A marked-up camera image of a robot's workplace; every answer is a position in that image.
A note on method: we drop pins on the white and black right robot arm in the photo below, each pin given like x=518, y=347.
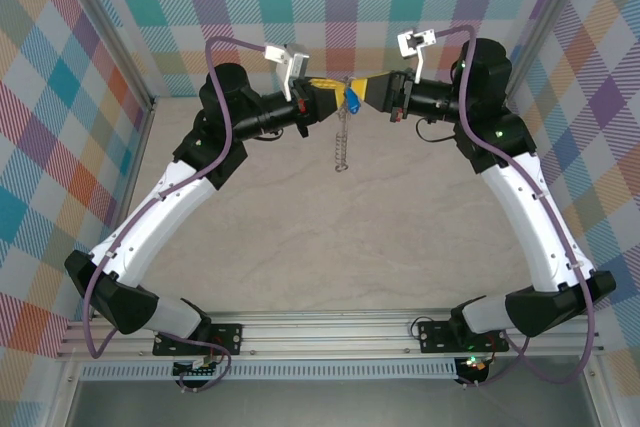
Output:
x=530, y=227

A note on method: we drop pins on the grey metal panel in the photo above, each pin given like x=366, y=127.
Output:
x=325, y=404

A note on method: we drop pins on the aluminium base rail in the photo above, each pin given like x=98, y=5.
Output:
x=325, y=332

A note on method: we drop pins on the aluminium side rail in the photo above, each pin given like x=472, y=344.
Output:
x=132, y=167

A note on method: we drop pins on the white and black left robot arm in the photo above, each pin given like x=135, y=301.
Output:
x=150, y=227

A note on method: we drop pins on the aluminium frame post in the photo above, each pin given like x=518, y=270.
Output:
x=111, y=32
x=542, y=22
x=597, y=392
x=65, y=397

